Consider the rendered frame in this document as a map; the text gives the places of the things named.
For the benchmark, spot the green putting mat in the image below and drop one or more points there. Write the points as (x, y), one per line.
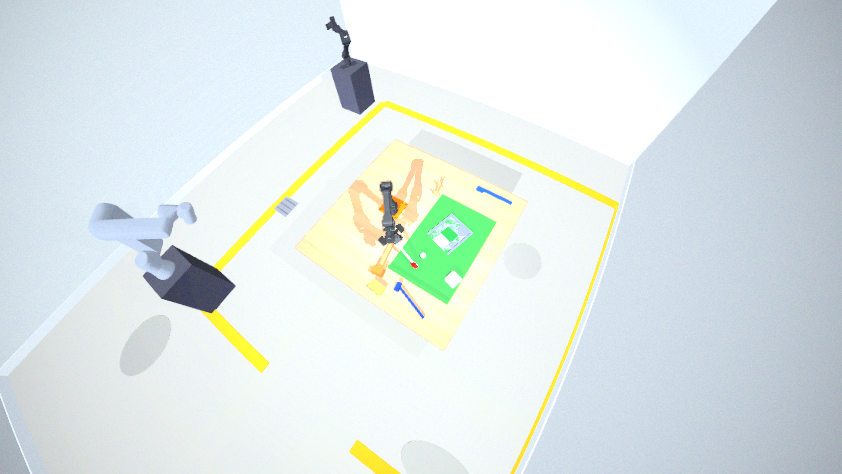
(437, 265)

